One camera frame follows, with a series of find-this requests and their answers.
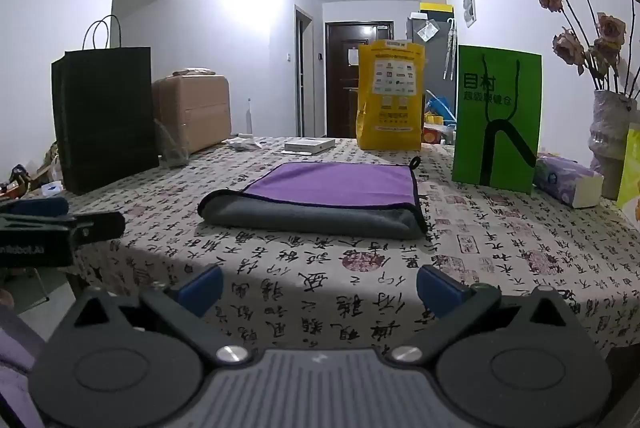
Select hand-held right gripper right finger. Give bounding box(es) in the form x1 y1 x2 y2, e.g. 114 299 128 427
390 264 568 365

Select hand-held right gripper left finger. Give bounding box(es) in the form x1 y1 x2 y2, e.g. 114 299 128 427
73 265 256 365

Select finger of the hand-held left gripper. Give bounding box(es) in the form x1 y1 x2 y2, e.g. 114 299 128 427
70 211 127 245

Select purple and grey towel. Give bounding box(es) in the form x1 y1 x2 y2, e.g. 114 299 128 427
197 157 429 241

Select printed tablecloth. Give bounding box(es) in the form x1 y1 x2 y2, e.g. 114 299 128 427
20 135 640 361

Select black paper bag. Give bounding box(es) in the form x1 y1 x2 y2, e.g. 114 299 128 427
51 14 160 196

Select clear glass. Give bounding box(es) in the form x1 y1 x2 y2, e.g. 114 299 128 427
153 118 191 168

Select brown suitcase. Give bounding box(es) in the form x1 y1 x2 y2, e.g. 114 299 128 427
151 67 233 155

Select tissue pack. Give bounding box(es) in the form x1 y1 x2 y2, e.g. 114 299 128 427
533 154 605 209

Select white flat box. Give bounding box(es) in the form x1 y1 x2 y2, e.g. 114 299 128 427
281 137 336 156

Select green paper bag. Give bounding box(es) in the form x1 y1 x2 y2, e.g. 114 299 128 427
451 45 543 195

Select yellow plastic bag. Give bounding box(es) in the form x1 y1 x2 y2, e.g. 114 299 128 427
355 40 426 151

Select yellow-green bag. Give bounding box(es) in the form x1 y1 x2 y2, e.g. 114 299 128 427
616 123 640 223

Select grey vase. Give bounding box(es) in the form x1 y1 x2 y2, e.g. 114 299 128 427
589 89 640 201

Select dark wooden door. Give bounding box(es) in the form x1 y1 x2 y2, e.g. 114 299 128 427
324 21 395 139

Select grey refrigerator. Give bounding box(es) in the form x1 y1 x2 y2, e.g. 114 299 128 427
405 12 457 110

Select white umbrella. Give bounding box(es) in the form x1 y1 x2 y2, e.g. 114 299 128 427
443 18 458 82

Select yellow box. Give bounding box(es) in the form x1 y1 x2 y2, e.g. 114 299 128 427
419 2 455 18

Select dried roses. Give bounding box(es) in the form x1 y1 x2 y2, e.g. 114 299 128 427
537 0 640 99

